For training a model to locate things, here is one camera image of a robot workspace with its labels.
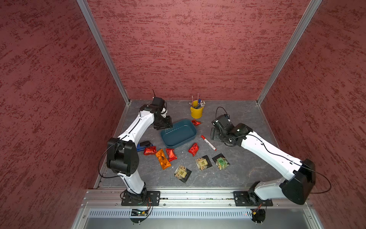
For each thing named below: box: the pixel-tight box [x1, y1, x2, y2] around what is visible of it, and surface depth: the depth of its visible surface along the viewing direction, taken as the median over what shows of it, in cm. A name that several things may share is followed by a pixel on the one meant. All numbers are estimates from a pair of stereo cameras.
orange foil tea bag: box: [155, 148, 172, 170], surface depth 88 cm
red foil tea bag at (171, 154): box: [165, 148, 178, 163], surface depth 89 cm
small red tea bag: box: [191, 119, 202, 126], surface depth 104 cm
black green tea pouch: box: [211, 152, 231, 171], surface depth 89 cm
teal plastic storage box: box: [160, 118, 197, 149], surface depth 102 cm
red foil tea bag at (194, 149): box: [188, 142, 200, 157], surface depth 91 cm
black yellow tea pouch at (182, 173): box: [173, 165, 193, 183], surface depth 85 cm
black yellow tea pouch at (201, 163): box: [195, 157, 209, 171], surface depth 89 cm
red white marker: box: [200, 134, 217, 152], surface depth 96 cm
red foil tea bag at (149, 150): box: [143, 145, 158, 156], surface depth 90 cm
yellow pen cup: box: [190, 100, 204, 119], surface depth 106 cm
